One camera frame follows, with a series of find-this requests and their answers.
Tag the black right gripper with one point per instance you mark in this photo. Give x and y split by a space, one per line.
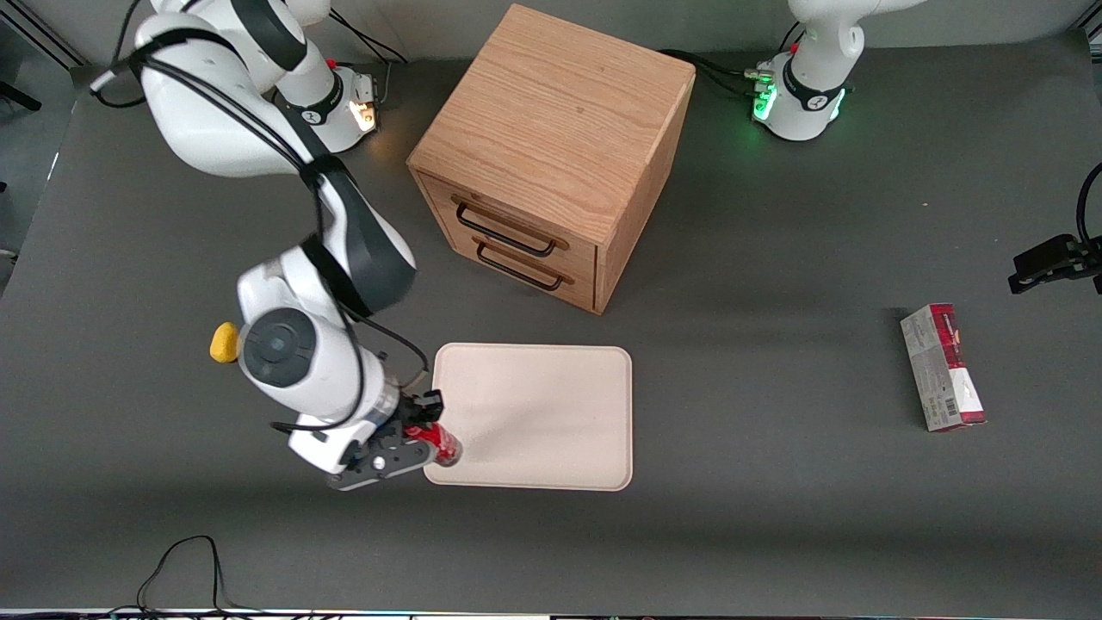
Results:
414 410

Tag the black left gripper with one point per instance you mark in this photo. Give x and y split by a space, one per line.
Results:
1061 257

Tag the red coke bottle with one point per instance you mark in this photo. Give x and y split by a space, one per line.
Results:
446 448

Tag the beige plastic tray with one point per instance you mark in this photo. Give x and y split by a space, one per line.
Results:
542 413

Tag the grey and red carton box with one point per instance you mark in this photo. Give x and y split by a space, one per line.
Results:
943 370

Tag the wooden drawer front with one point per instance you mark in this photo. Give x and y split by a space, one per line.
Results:
551 288
516 220

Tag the yellow lemon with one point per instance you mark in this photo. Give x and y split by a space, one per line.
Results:
224 344

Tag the wooden drawer cabinet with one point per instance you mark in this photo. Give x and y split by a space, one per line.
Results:
551 112

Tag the black stand foot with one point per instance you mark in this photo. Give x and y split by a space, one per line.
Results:
17 95

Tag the black floor rail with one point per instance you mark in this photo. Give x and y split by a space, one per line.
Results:
43 39

